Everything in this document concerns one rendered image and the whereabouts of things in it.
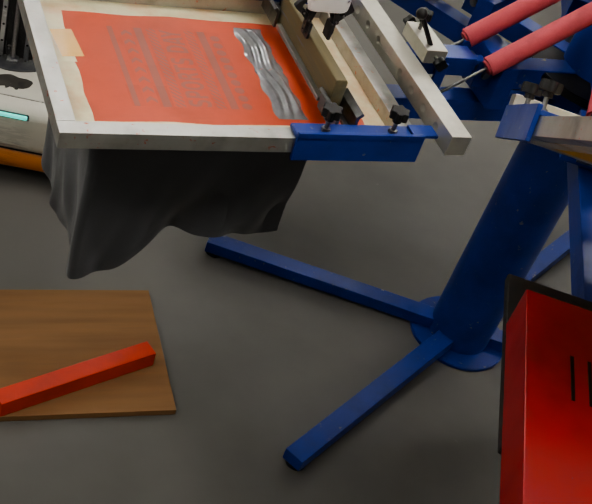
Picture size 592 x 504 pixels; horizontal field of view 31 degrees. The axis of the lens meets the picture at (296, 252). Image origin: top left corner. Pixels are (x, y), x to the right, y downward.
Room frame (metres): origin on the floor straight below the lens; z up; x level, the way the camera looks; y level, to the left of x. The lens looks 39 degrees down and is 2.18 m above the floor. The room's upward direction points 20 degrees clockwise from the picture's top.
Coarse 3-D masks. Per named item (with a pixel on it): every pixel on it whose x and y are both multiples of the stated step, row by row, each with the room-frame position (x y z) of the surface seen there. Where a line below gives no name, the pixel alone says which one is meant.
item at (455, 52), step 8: (448, 48) 2.33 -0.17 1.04; (456, 48) 2.35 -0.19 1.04; (464, 48) 2.36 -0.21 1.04; (416, 56) 2.24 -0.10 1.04; (448, 56) 2.29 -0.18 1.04; (456, 56) 2.31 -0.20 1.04; (464, 56) 2.32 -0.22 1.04; (472, 56) 2.34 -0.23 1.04; (424, 64) 2.26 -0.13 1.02; (432, 64) 2.27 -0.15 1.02; (456, 64) 2.30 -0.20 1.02; (464, 64) 2.31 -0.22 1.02; (472, 64) 2.33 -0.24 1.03; (432, 72) 2.27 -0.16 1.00; (448, 72) 2.30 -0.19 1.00; (456, 72) 2.31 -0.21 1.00; (464, 72) 2.32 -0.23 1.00
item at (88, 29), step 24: (72, 24) 1.98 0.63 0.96; (96, 24) 2.01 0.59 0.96; (120, 24) 2.05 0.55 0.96; (144, 24) 2.09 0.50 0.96; (168, 24) 2.12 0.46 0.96; (192, 24) 2.16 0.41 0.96; (216, 24) 2.20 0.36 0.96; (240, 24) 2.24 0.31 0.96; (96, 48) 1.92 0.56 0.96; (240, 48) 2.13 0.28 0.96; (288, 72) 2.11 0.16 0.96
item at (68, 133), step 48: (96, 0) 2.11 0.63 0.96; (144, 0) 2.17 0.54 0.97; (192, 0) 2.23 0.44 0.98; (240, 0) 2.30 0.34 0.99; (48, 48) 1.80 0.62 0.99; (48, 96) 1.65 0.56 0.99; (384, 96) 2.10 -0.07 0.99; (96, 144) 1.59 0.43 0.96; (144, 144) 1.64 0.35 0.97; (192, 144) 1.69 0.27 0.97; (240, 144) 1.75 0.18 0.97; (288, 144) 1.80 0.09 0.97
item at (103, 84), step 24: (96, 72) 1.83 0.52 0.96; (120, 72) 1.87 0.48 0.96; (240, 72) 2.03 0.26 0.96; (96, 96) 1.75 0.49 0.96; (120, 96) 1.78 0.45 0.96; (264, 96) 1.98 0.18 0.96; (312, 96) 2.05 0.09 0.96; (96, 120) 1.68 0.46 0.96; (120, 120) 1.70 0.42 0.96; (144, 120) 1.73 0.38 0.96; (168, 120) 1.76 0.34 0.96; (192, 120) 1.79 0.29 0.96; (216, 120) 1.82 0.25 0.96; (240, 120) 1.85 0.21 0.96; (264, 120) 1.89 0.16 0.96; (288, 120) 1.92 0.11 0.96; (312, 120) 1.95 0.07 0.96; (360, 120) 2.02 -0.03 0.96
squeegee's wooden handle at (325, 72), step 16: (288, 0) 2.24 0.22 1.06; (288, 16) 2.22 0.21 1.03; (288, 32) 2.20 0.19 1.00; (304, 48) 2.12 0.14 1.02; (320, 48) 2.07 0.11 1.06; (320, 64) 2.04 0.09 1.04; (336, 64) 2.03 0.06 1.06; (320, 80) 2.02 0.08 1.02; (336, 80) 1.97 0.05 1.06; (336, 96) 1.97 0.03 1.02
